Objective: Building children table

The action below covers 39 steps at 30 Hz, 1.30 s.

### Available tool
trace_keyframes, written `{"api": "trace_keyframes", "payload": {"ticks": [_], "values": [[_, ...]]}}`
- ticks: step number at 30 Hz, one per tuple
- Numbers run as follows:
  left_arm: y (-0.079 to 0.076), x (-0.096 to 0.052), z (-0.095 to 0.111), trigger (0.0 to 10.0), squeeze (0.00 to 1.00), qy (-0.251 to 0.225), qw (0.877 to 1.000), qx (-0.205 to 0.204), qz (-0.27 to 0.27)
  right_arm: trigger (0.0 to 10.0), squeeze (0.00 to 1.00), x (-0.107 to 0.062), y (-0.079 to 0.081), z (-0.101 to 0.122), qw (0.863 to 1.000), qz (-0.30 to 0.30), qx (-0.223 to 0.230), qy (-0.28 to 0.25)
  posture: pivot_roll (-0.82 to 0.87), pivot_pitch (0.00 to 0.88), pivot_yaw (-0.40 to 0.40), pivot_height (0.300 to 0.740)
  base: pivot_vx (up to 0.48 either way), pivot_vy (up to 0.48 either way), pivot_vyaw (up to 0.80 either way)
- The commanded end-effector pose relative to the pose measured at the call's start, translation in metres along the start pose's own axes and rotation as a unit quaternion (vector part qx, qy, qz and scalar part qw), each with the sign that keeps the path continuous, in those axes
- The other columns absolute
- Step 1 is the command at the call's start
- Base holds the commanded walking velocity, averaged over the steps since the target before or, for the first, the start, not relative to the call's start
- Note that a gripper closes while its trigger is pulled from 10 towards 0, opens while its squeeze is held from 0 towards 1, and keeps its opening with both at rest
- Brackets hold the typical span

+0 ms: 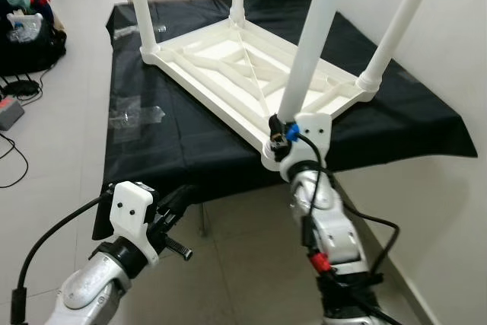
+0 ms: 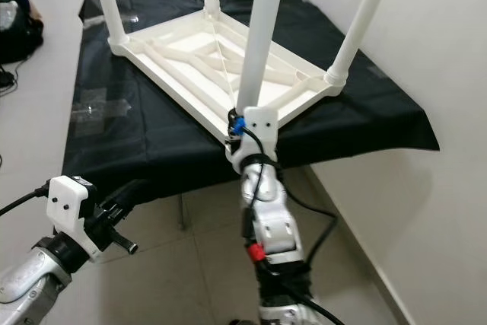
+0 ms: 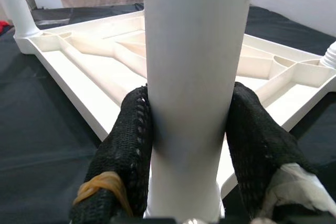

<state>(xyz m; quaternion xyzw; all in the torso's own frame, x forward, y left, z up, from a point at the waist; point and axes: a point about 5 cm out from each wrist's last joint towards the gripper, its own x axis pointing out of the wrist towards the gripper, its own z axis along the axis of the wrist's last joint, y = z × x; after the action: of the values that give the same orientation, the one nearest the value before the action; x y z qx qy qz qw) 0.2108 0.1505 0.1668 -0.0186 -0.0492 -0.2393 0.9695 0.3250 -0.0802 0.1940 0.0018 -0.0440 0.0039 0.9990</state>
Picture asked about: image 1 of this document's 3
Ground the black table cloth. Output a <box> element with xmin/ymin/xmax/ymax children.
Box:
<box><xmin>91</xmin><ymin>0</ymin><xmax>479</xmax><ymax>241</ymax></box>

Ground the white plastic table top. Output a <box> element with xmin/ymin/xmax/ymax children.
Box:
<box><xmin>141</xmin><ymin>17</ymin><xmax>377</xmax><ymax>170</ymax></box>

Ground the clear tape cross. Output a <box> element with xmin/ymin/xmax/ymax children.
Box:
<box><xmin>109</xmin><ymin>95</ymin><xmax>167</xmax><ymax>143</ymax></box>

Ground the grey box red label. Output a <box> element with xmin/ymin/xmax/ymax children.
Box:
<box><xmin>0</xmin><ymin>97</ymin><xmax>25</xmax><ymax>132</ymax></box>

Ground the black router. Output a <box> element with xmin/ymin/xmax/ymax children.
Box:
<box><xmin>2</xmin><ymin>79</ymin><xmax>40</xmax><ymax>99</ymax></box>

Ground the black bag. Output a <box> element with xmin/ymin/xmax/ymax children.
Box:
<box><xmin>0</xmin><ymin>0</ymin><xmax>68</xmax><ymax>76</ymax></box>

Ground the blue cable connector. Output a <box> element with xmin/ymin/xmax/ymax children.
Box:
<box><xmin>285</xmin><ymin>121</ymin><xmax>301</xmax><ymax>142</ymax></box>

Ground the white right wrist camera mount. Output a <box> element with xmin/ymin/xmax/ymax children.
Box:
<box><xmin>285</xmin><ymin>113</ymin><xmax>333</xmax><ymax>166</ymax></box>

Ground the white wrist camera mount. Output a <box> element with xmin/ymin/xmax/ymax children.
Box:
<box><xmin>285</xmin><ymin>113</ymin><xmax>333</xmax><ymax>166</ymax></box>
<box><xmin>110</xmin><ymin>182</ymin><xmax>161</xmax><ymax>261</ymax></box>

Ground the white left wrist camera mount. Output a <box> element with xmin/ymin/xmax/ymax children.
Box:
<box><xmin>110</xmin><ymin>182</ymin><xmax>161</xmax><ymax>261</ymax></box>

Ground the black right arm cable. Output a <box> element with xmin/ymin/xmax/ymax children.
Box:
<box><xmin>293</xmin><ymin>131</ymin><xmax>404</xmax><ymax>325</ymax></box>

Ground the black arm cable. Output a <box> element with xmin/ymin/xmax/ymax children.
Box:
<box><xmin>293</xmin><ymin>131</ymin><xmax>404</xmax><ymax>325</ymax></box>
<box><xmin>9</xmin><ymin>196</ymin><xmax>115</xmax><ymax>325</ymax></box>

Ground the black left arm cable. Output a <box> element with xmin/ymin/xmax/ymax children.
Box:
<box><xmin>9</xmin><ymin>196</ymin><xmax>115</xmax><ymax>325</ymax></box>

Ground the red cable connector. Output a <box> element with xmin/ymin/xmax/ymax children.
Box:
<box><xmin>310</xmin><ymin>253</ymin><xmax>333</xmax><ymax>272</ymax></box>

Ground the black floor cable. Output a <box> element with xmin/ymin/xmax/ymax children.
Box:
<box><xmin>0</xmin><ymin>66</ymin><xmax>46</xmax><ymax>189</ymax></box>

